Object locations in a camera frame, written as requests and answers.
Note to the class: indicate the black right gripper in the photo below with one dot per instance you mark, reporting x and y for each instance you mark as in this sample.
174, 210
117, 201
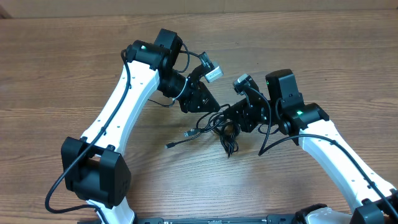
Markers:
244, 117

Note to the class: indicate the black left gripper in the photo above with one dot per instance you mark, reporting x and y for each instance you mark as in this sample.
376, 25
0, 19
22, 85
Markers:
193, 104

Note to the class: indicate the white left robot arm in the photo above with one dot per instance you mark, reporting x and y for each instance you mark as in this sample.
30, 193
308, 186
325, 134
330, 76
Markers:
93, 165

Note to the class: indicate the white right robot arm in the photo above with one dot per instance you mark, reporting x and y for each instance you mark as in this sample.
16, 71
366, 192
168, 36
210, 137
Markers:
371, 199

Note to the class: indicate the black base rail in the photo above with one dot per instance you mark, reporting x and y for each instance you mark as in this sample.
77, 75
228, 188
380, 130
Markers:
217, 220

